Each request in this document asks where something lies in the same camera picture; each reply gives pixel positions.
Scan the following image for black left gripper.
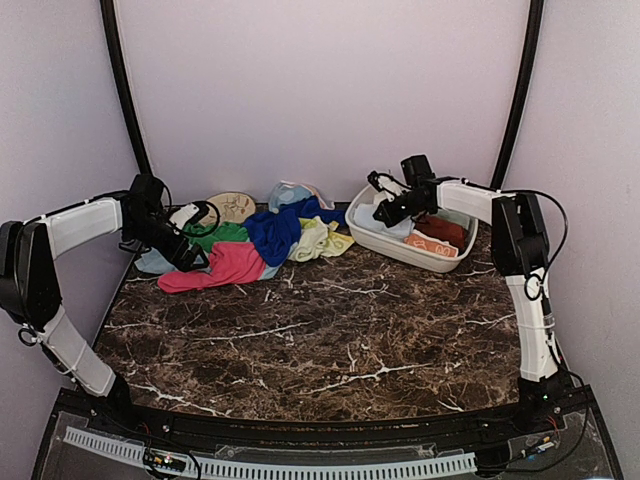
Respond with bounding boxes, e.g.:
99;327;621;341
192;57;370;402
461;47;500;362
123;214;208;272

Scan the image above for large pale blue towel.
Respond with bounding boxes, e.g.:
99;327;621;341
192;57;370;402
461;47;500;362
354;203;415;241

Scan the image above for pink towel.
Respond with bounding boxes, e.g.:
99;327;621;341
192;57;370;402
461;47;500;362
157;242;266;294

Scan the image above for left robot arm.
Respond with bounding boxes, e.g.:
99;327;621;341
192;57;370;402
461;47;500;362
1;192;208;436

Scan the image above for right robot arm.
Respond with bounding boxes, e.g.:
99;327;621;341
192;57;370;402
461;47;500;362
367;171;559;434

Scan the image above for grey-blue towel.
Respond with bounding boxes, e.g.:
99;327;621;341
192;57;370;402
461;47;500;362
135;249;279;280

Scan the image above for white plastic basin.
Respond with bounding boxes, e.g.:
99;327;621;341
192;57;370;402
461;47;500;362
345;185;479;273

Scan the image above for orange patterned rolled towel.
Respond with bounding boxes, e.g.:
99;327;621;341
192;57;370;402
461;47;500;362
404;231;459;258

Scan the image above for green towel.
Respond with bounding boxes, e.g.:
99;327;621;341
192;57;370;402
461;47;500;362
183;222;249;253

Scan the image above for beige bird-painted plate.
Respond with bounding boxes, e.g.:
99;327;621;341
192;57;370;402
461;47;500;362
201;192;256;226

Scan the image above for brown rolled towel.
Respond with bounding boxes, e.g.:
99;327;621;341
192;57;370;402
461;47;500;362
415;214;466;250

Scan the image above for pale yellow patterned towel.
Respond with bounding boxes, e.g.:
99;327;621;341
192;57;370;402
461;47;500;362
287;216;355;263

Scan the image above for royal blue towel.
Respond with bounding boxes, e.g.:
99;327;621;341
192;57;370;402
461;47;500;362
242;196;346;267

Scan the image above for light blue dotted towel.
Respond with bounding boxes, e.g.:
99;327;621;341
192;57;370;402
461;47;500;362
267;181;335;213

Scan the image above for black right frame post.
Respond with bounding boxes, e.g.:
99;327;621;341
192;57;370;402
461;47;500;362
490;0;545;189

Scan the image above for black frame post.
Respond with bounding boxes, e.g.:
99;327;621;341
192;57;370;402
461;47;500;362
99;0;153;177
490;0;545;189

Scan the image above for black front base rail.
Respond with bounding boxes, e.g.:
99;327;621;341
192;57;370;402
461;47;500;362
94;384;561;454

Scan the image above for white slotted cable duct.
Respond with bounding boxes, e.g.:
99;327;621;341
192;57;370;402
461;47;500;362
63;427;477;479

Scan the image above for black left frame post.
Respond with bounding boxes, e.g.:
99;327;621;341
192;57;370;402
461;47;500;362
99;0;153;177

